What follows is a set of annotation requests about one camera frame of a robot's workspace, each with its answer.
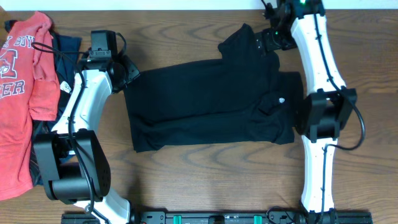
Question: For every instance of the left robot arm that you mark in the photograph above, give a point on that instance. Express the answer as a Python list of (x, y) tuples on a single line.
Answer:
[(72, 164)]

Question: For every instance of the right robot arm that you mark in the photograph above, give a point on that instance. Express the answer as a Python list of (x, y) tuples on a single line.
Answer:
[(324, 112)]

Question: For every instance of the navy blue t-shirt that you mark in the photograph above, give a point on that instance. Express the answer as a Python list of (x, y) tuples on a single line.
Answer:
[(66, 76)]

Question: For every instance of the black polo shirt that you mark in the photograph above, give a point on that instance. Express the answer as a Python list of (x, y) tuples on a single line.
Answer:
[(242, 96)]

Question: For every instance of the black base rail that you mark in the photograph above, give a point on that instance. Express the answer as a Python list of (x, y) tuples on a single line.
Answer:
[(272, 217)]

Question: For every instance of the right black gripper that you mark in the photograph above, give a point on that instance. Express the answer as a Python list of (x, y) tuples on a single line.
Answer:
[(270, 45)]

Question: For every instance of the red printed t-shirt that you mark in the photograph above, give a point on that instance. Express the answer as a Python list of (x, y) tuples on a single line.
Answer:
[(30, 91)]

